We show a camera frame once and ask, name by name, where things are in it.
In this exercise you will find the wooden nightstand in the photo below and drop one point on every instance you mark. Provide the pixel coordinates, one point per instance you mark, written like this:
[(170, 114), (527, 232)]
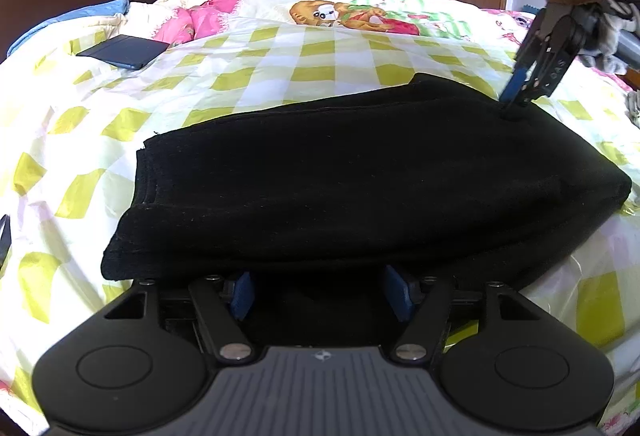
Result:
[(634, 79)]

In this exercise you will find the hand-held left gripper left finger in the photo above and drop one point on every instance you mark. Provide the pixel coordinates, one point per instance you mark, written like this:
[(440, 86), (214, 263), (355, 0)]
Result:
[(243, 296)]

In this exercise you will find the blue pillow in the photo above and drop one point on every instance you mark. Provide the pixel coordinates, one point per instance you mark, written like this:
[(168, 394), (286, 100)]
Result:
[(75, 15)]

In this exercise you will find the yellow checked plastic sheet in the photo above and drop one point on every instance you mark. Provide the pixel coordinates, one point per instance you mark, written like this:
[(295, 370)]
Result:
[(150, 85)]

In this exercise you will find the grey clothing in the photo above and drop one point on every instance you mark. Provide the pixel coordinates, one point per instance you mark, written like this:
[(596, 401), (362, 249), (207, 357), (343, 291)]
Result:
[(605, 45)]

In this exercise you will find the dark flat object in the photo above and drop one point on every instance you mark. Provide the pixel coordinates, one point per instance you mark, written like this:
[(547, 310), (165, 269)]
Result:
[(4, 241)]

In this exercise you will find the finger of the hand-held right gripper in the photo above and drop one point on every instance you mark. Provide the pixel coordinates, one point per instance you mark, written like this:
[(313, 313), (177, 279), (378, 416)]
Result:
[(550, 70), (517, 80)]

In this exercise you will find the black pants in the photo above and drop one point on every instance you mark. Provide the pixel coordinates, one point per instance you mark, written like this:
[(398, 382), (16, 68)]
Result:
[(350, 176)]

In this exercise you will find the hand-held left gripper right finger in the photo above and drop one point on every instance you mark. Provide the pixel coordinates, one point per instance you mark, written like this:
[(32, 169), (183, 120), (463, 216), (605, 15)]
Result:
[(400, 296)]

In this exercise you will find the blue foam mat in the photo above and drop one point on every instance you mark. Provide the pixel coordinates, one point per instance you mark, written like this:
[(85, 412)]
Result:
[(529, 9)]

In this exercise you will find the dark blue notebook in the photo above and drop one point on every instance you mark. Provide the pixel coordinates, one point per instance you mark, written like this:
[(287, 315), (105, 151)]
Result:
[(125, 50)]

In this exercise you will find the cartoon printed quilt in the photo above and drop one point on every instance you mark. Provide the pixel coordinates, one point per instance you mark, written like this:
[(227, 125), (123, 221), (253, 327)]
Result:
[(350, 13)]

